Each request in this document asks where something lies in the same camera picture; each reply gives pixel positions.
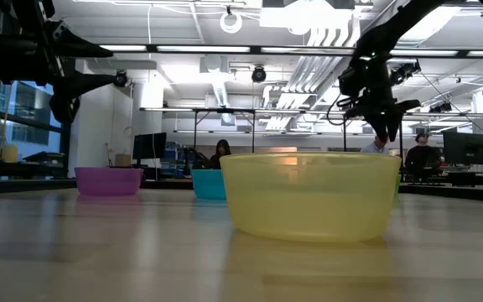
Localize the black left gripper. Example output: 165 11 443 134
14 0 117 125

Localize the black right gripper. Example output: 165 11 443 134
345 57 421 144

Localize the yellow plastic bowl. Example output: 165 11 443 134
219 151 403 244

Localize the purple plastic bowl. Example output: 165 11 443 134
74 166 145 197

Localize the large black computer monitor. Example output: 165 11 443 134
442 131 483 166

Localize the yellow container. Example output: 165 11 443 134
1 145 18 164

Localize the small black computer monitor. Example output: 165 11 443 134
132 132 168 167

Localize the black ceiling light track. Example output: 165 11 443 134
98 43 483 60

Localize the teal plastic bowl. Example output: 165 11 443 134
190 169 228 201

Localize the black ceiling-mounted camera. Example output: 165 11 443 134
388 60 422 87
112 69 130 89
251 65 267 84

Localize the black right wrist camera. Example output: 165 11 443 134
338 65 366 98

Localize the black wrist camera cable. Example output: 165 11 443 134
326 94 352 127

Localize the yellow cord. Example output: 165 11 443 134
0 79 15 181

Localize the black aluminium table frame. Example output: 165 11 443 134
0 178 483 203

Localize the white hanging ring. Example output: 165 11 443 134
219 6 243 34

